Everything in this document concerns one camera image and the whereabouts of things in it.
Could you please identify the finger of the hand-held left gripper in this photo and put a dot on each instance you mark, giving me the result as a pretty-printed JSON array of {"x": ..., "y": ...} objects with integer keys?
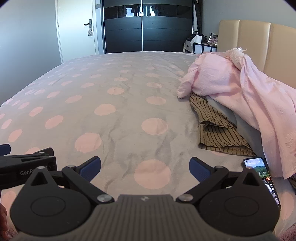
[
  {"x": 27, "y": 155},
  {"x": 4, "y": 149}
]

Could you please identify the white storage shelf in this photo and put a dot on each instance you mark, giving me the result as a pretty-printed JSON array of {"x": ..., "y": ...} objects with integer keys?
[{"x": 198, "y": 47}]

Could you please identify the black wardrobe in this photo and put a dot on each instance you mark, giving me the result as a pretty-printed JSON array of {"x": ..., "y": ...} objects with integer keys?
[{"x": 148, "y": 25}]

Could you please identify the photo frame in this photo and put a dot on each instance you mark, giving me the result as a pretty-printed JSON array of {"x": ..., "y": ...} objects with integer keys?
[{"x": 212, "y": 39}]

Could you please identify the pink embroidered garment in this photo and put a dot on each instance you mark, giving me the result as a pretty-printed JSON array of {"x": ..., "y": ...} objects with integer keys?
[{"x": 266, "y": 104}]

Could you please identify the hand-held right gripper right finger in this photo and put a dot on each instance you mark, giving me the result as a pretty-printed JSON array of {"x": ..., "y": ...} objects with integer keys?
[{"x": 198, "y": 168}]

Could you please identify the beige padded headboard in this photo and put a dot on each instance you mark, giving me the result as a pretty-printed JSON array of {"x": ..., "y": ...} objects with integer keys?
[{"x": 272, "y": 46}]

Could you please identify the grey pink-dotted bedspread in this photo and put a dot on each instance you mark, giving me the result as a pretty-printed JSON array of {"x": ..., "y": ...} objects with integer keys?
[{"x": 104, "y": 104}]

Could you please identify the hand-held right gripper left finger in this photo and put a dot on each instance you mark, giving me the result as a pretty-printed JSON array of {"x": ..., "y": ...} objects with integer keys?
[{"x": 90, "y": 167}]

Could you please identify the black smartphone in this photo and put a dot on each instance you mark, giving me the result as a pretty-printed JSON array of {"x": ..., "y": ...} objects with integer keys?
[{"x": 266, "y": 176}]

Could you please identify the brown striped garment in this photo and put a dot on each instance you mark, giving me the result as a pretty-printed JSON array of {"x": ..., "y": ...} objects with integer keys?
[{"x": 215, "y": 134}]

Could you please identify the white door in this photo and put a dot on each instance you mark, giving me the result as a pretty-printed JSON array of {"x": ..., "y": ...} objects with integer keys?
[{"x": 74, "y": 27}]

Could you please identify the person's purple fleece clothing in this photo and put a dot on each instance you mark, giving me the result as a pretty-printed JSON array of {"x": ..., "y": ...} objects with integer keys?
[{"x": 5, "y": 236}]

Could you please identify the white lace cloth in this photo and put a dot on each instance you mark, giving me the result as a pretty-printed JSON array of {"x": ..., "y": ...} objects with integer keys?
[{"x": 235, "y": 55}]

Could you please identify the door hanger tag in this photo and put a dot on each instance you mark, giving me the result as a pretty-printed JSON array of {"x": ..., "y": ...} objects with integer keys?
[{"x": 89, "y": 31}]

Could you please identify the grey cloth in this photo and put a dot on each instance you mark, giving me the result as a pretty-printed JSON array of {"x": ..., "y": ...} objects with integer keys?
[{"x": 231, "y": 115}]

